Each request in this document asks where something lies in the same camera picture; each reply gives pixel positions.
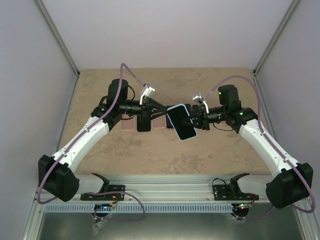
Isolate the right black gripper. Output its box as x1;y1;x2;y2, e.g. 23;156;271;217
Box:
181;104;228;131

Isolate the aluminium corner post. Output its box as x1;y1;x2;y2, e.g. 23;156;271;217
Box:
252;0;302;77
33;0;80;78

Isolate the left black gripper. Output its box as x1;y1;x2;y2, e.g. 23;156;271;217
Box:
119;97;168;122

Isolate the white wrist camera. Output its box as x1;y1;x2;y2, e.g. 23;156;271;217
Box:
139;83;156;105
192;92;209;114

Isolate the clear plastic bag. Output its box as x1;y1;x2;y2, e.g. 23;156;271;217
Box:
92;218;108;236

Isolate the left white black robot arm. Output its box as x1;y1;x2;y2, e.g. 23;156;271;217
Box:
37;79;167;202

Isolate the black phone case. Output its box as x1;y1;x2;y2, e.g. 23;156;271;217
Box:
136;121;151;133

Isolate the black smartphone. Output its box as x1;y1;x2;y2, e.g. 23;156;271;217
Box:
165;114;173;129

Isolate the left aluminium corner post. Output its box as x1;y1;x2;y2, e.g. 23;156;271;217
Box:
33;0;80;78

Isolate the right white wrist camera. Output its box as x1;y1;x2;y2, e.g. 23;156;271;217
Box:
192;92;209;114

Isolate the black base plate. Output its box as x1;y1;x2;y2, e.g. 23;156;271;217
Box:
80;184;125;202
212;184;259;201

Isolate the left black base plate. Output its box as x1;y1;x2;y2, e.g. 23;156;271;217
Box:
80;184;125;202

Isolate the left small circuit board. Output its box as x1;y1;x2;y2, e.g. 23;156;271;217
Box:
93;202;117;212

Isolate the light pink phone case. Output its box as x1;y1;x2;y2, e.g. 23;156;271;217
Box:
151;115;167;129

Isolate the phone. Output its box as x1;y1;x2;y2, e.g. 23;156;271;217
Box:
184;103;191;114
167;103;197;141
191;104;199;112

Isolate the right small circuit board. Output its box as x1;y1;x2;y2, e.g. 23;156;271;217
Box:
235;202;252;210

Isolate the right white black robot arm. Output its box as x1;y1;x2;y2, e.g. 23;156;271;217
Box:
182;85;314;209

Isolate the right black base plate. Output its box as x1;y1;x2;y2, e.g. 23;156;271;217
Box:
212;184;259;201

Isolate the small circuit board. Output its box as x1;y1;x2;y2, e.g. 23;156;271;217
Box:
235;202;252;210
93;202;117;212

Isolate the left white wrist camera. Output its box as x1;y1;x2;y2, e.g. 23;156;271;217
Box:
139;83;156;105

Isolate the right aluminium corner post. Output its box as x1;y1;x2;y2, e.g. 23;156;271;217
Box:
252;0;302;77

